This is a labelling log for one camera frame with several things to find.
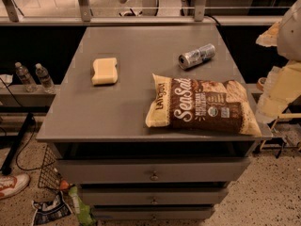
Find silver blue redbull can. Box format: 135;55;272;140
179;43;215;70

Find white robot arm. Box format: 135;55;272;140
277;0;301;61

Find yellow sponge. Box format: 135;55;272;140
91;57;118;86

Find brown sea salt chips bag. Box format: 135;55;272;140
146;75;261;137

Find grey drawer cabinet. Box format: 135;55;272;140
38;24;270;220

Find top drawer knob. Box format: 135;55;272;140
150;171;159;181

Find drawer knob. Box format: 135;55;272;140
150;171;159;181
150;198;158;205

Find middle drawer knob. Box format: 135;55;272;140
150;198;158;205

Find right plastic water bottle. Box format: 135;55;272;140
36;63;55;94

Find plastic water bottle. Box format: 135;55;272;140
36;63;55;94
15;62;37;92

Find tape roll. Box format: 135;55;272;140
256;77;266;91

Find green plastic bottle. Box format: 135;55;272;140
69;186;96;226

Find left plastic water bottle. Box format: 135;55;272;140
15;62;37;92

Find dark crumpled snack bag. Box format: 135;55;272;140
31;192;71;226

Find black stand leg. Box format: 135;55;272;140
0;113;34;175

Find white orange sneaker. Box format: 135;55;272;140
0;174;30;200

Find black cable on floor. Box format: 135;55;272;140
15;118;56;172

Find black wire basket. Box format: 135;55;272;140
38;147;61;190

